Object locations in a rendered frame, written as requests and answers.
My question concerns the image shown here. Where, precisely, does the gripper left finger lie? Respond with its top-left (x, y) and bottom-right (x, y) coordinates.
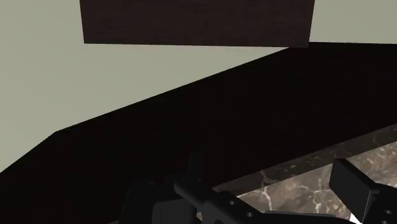
top-left (121, 151), bottom-right (268, 224)

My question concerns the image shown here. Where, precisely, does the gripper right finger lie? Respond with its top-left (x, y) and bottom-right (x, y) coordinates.
top-left (328, 158), bottom-right (397, 224)

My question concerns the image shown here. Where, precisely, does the dark brown cabinet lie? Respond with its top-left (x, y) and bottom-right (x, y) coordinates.
top-left (0, 42), bottom-right (397, 224)

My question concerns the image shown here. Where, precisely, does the dark brown robot stand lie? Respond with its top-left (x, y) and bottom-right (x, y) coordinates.
top-left (79, 0), bottom-right (316, 48)

